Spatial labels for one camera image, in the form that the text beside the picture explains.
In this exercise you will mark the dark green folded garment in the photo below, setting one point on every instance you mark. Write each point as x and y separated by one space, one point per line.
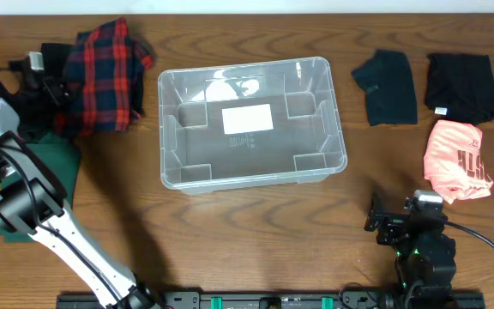
63 158

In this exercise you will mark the pink printed t-shirt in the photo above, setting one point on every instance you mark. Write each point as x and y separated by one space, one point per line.
453 163

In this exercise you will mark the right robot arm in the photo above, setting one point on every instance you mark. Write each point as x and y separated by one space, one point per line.
425 256

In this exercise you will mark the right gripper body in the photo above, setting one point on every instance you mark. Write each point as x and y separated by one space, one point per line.
392 232

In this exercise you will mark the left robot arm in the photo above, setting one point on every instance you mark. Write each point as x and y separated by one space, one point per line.
33 202

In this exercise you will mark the clear plastic storage bin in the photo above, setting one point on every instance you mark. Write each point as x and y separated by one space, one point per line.
246 125

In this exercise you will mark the black mounting rail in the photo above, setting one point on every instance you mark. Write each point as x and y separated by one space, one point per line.
345 299

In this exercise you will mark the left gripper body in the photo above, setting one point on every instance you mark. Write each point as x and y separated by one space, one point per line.
52 84

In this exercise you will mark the small black folded garment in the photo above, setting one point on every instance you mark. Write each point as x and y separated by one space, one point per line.
387 82

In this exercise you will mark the black folded garment with tag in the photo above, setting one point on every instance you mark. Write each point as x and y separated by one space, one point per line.
460 87

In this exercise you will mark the red plaid flannel shirt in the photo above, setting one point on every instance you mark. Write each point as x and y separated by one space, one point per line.
105 70

